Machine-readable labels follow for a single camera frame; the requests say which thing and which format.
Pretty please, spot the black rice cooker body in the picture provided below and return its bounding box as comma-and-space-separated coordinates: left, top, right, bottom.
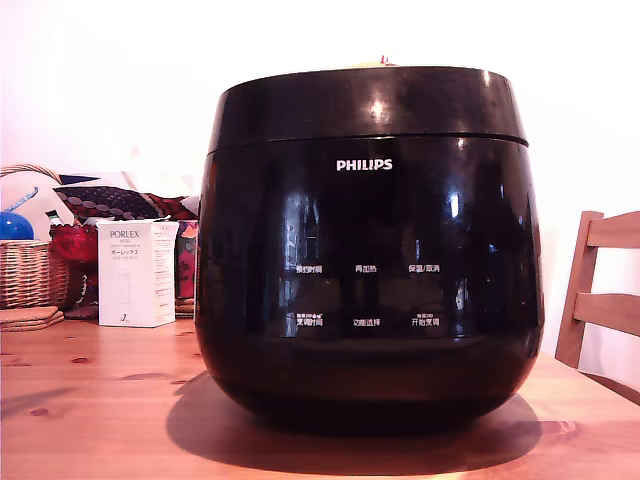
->
193, 135, 546, 434

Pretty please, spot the blue ball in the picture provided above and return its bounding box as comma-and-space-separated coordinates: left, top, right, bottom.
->
0, 210, 36, 242

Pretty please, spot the wooden chair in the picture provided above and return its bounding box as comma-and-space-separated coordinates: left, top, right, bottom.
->
554, 209, 640, 406

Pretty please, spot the red glass bowl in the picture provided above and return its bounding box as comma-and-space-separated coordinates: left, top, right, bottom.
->
48, 223, 100, 321

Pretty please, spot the wicker basket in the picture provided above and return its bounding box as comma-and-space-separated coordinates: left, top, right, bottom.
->
0, 163, 71, 311

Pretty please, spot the patterned paper bag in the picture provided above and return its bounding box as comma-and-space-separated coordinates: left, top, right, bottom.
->
53, 172, 201, 226

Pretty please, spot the white Porlex box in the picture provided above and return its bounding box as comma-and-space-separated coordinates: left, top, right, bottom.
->
96, 218, 180, 329

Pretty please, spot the floral patterned pouch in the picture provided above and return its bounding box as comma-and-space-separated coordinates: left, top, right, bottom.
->
174, 219, 200, 301

